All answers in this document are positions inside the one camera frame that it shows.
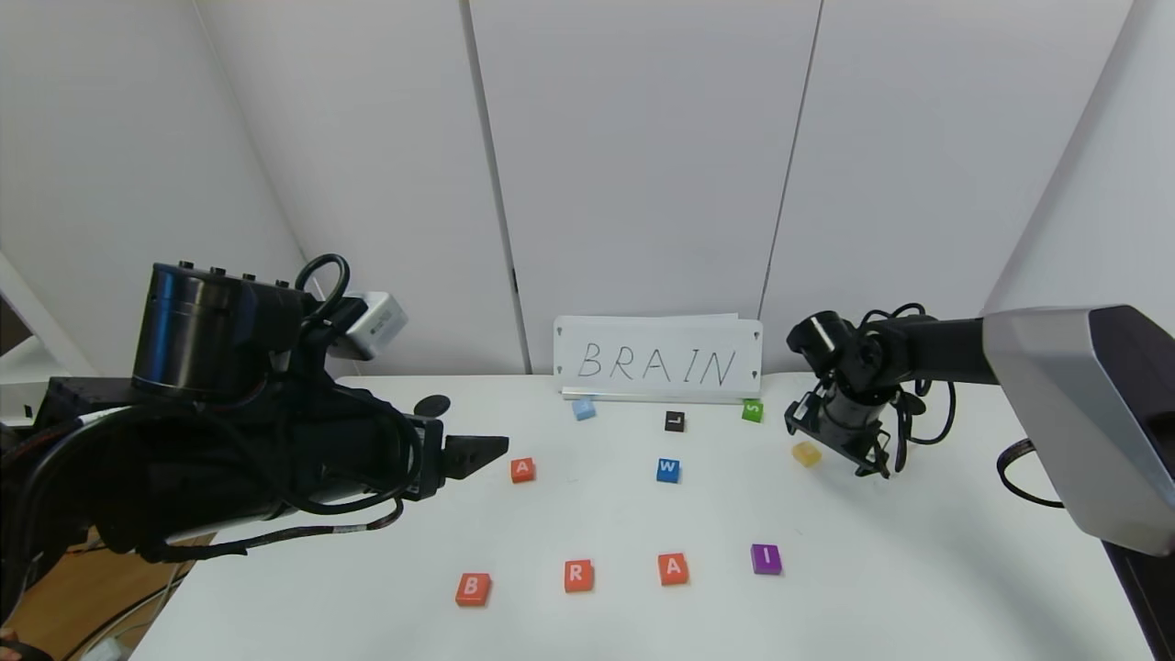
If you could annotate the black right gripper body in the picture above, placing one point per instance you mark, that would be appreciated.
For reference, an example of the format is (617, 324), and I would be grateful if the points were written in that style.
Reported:
(833, 439)

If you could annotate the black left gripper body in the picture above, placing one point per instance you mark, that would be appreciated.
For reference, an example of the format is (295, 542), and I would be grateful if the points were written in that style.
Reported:
(431, 457)

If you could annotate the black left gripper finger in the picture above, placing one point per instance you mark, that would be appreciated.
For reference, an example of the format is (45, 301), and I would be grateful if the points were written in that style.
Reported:
(477, 447)
(461, 468)

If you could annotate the yellow letter block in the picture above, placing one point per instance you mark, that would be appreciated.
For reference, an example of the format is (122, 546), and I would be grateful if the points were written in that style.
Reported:
(806, 454)

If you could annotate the orange block letter A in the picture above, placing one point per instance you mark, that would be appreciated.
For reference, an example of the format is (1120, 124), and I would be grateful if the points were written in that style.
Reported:
(673, 568)
(522, 470)

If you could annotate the orange block letter B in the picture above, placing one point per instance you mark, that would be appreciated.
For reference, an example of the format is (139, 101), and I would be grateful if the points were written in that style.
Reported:
(473, 588)

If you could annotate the purple block letter I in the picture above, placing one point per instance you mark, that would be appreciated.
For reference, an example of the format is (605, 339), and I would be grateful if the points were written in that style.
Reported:
(766, 558)

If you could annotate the orange block letter R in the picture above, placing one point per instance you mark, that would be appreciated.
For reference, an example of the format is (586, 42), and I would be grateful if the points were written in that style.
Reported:
(578, 576)

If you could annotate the white BRAIN sign board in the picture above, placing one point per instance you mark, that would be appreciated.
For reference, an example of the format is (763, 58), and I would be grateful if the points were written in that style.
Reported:
(656, 361)

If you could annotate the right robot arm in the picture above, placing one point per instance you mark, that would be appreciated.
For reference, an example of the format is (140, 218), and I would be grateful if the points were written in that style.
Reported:
(1074, 404)

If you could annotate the black table grommet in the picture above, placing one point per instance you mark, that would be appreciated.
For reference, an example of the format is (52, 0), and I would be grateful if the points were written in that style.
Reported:
(433, 403)

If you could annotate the green block letter S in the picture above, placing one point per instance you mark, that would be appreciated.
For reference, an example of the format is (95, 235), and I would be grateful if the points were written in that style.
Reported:
(753, 410)

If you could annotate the light blue letter block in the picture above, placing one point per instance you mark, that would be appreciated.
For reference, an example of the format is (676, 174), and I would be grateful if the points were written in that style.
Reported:
(585, 408)

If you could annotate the black block letter L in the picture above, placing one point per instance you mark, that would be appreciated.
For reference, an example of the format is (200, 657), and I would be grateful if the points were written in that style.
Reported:
(675, 420)

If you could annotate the blue block letter W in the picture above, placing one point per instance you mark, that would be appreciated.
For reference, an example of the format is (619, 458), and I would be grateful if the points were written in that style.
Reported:
(668, 469)

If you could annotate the white power strip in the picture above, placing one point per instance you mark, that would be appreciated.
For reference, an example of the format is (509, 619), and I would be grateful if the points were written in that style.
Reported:
(103, 651)

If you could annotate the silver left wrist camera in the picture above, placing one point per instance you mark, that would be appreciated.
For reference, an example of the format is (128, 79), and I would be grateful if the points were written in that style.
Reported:
(376, 323)

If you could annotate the white wall panel bracket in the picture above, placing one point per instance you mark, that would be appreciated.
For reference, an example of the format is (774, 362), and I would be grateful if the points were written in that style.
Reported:
(322, 294)

